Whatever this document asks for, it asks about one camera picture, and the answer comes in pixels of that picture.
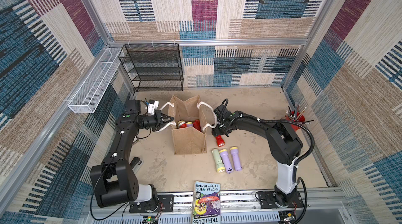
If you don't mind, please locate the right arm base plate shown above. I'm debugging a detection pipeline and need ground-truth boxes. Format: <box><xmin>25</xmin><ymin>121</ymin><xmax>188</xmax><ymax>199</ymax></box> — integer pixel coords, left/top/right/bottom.
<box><xmin>255</xmin><ymin>189</ymin><xmax>305</xmax><ymax>209</ymax></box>

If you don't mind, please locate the white mesh wall basket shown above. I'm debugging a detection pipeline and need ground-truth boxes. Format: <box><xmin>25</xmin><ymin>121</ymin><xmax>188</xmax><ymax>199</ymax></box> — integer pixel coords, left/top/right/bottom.
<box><xmin>68</xmin><ymin>48</ymin><xmax>121</xmax><ymax>114</ymax></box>

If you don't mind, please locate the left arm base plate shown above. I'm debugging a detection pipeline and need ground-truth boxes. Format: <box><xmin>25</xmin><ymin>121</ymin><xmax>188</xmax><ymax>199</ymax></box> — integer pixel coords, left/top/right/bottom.
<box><xmin>129</xmin><ymin>194</ymin><xmax>174</xmax><ymax>214</ymax></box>

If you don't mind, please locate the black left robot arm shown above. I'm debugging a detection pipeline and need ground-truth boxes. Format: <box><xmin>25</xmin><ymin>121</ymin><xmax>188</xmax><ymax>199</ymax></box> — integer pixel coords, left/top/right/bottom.
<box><xmin>90</xmin><ymin>100</ymin><xmax>174</xmax><ymax>210</ymax></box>

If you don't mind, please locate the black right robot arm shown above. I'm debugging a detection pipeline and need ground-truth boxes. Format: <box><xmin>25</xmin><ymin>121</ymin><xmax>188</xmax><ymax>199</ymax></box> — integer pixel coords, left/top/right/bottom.
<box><xmin>212</xmin><ymin>105</ymin><xmax>303</xmax><ymax>207</ymax></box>

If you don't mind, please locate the black white stapler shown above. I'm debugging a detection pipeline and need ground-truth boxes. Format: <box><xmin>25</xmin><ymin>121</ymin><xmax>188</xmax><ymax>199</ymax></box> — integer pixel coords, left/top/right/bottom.
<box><xmin>130</xmin><ymin>157</ymin><xmax>143</xmax><ymax>174</ymax></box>

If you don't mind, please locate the brown jute tote bag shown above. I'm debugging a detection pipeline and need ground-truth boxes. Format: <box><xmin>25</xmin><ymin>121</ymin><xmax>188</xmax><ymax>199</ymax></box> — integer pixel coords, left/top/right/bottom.
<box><xmin>162</xmin><ymin>95</ymin><xmax>217</xmax><ymax>155</ymax></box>

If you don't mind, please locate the purple flashlight lower right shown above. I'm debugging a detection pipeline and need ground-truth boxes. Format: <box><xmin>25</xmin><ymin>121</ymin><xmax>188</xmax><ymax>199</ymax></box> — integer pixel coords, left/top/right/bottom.
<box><xmin>230</xmin><ymin>147</ymin><xmax>242</xmax><ymax>172</ymax></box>

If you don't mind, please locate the green flashlight lower left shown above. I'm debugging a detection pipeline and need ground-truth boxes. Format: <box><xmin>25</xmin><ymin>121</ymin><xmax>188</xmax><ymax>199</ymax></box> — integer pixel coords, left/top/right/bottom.
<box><xmin>211</xmin><ymin>148</ymin><xmax>226</xmax><ymax>173</ymax></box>

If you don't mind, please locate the red flashlight row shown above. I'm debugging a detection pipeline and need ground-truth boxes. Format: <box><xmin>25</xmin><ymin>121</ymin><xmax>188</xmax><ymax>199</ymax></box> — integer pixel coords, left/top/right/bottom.
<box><xmin>178</xmin><ymin>120</ymin><xmax>187</xmax><ymax>129</ymax></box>

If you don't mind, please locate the black wire shelf rack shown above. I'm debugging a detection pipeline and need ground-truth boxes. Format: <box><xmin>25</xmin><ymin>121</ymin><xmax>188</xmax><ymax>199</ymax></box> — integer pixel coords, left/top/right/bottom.
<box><xmin>119</xmin><ymin>44</ymin><xmax>184</xmax><ymax>92</ymax></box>

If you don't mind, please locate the red pen cup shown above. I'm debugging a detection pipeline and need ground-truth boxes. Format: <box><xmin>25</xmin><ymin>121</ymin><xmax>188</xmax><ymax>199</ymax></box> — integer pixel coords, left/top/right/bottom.
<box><xmin>285</xmin><ymin>103</ymin><xmax>314</xmax><ymax>131</ymax></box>

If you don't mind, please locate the purple flashlight lower left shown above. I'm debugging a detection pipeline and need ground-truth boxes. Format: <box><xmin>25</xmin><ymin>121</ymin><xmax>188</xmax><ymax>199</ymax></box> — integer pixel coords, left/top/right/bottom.
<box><xmin>219</xmin><ymin>149</ymin><xmax>233</xmax><ymax>174</ymax></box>

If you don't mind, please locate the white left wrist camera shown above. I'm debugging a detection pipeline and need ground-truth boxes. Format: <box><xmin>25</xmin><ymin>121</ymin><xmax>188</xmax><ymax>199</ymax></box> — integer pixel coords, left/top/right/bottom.
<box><xmin>147</xmin><ymin>100</ymin><xmax>159</xmax><ymax>115</ymax></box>

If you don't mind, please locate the colourful treehouse book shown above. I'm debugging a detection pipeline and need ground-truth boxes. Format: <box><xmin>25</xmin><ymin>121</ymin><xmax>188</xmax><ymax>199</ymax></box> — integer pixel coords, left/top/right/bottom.
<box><xmin>191</xmin><ymin>181</ymin><xmax>222</xmax><ymax>224</ymax></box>

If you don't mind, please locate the black corrugated cable hose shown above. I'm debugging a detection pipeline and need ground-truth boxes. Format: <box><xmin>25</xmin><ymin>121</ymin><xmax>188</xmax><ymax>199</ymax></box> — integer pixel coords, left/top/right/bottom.
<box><xmin>218</xmin><ymin>98</ymin><xmax>316</xmax><ymax>224</ymax></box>

